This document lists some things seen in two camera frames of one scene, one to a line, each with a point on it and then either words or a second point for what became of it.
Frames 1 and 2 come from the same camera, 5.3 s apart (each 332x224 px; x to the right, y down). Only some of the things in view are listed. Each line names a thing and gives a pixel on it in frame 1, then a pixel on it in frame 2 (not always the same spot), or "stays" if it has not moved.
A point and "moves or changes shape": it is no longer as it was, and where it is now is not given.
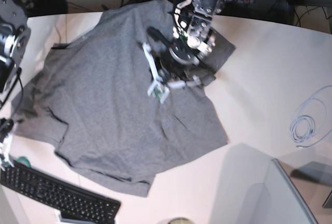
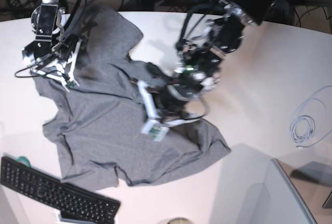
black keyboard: (71, 202) stays
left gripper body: (5, 143) to (59, 61)
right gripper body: (163, 81) to (172, 106)
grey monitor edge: (285, 204) stays
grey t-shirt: (91, 92) moves or changes shape
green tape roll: (24, 160) stays
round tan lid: (180, 220) stays
